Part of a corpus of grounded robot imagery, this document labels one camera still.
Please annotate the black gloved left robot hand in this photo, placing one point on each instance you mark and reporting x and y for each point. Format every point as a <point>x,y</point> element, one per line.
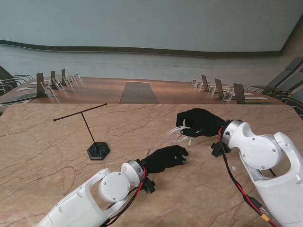
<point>165,159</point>

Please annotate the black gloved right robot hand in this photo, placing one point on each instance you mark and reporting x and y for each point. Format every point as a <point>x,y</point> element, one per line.
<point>201,123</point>

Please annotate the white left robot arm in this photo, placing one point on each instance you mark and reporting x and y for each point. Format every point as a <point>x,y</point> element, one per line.
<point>94,196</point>

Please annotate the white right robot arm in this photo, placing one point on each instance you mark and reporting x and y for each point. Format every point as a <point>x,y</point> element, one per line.
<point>265,160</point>

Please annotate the black T rack marble base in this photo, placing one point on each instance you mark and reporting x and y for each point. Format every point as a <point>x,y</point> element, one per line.
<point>99,151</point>

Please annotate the clear acrylic name holder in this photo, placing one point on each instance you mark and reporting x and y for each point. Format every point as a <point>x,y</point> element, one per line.
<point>195,81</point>
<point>68,82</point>
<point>211,89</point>
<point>48,89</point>
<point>59,85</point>
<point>77,77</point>
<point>228,96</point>

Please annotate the brown conference table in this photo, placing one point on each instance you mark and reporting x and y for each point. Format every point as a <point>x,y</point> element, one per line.
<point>177,92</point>

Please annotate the brown upright desk screen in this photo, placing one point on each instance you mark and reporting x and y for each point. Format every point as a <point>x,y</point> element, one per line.
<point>239,93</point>
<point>63,75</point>
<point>53,78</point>
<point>204,82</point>
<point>218,87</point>
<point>40,82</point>

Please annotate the white paper sheet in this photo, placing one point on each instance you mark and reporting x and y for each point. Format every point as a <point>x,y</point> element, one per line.
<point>26,89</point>
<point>256,98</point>

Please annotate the grey office chair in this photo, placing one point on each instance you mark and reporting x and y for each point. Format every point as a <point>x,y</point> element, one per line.
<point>293,84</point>
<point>284,75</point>
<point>297,97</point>

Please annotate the dark office chair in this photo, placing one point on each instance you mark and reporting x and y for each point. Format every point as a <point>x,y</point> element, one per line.
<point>4,73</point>

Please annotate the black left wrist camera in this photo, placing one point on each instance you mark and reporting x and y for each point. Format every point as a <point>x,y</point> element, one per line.
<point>149,185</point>

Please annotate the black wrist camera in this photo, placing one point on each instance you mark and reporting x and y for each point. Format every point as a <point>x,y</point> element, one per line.
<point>149,185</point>
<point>217,150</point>

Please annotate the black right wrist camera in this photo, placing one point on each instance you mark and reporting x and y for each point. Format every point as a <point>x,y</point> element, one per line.
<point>217,150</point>

